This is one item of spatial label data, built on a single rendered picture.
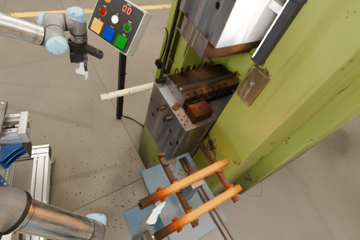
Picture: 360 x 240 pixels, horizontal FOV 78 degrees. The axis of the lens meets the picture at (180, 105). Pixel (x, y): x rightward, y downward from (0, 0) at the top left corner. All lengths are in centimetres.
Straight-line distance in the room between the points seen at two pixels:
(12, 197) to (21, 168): 127
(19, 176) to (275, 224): 201
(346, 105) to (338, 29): 59
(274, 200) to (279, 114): 150
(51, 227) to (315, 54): 92
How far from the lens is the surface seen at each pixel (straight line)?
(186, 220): 90
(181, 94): 122
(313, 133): 147
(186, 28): 109
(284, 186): 252
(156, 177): 122
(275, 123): 100
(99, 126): 223
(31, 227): 70
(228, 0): 88
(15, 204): 63
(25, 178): 186
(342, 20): 82
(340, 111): 137
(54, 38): 101
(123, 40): 143
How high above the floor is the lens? 186
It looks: 48 degrees down
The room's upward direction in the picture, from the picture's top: 21 degrees clockwise
